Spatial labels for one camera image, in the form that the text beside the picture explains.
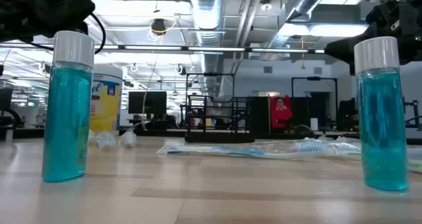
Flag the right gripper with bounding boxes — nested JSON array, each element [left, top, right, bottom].
[[324, 0, 422, 75]]

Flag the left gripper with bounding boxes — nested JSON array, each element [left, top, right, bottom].
[[0, 0, 96, 43]]

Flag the teal mouthwash bottle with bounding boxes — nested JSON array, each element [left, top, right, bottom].
[[353, 36, 410, 192], [41, 30, 96, 183]]

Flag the white toothbrush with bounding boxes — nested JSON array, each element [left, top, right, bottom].
[[118, 123, 138, 149]]

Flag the black stand with screen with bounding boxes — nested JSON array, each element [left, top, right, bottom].
[[402, 98, 422, 132]]

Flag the person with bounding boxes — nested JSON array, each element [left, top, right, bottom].
[[270, 95, 294, 130]]

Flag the yellow disinfectant wipes canister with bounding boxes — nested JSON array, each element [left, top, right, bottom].
[[89, 63, 124, 137]]

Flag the black partition panel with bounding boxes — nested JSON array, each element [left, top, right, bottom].
[[249, 96, 330, 134]]

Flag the black computer monitor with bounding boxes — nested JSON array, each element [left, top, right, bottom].
[[128, 90, 168, 115]]

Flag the dark screen on stand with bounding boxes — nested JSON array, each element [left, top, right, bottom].
[[0, 86, 24, 141]]

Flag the long ceiling light bar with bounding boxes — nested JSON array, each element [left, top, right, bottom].
[[0, 43, 327, 55]]

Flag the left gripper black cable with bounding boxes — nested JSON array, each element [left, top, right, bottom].
[[88, 12, 107, 55]]

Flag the black gantry frame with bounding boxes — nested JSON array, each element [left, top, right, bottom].
[[291, 76, 339, 129]]

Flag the black ceiling cord reel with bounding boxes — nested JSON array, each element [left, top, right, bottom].
[[150, 18, 167, 36]]

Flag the hanging yellow cord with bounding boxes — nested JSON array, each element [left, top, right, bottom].
[[140, 34, 162, 131]]

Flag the ribbed silver air duct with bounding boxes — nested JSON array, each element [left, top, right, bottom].
[[188, 0, 228, 98]]

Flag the black aluminium table frame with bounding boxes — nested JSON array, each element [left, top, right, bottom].
[[0, 126, 422, 145]]

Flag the black wire caddy rack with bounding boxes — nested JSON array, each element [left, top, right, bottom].
[[184, 94, 256, 144]]

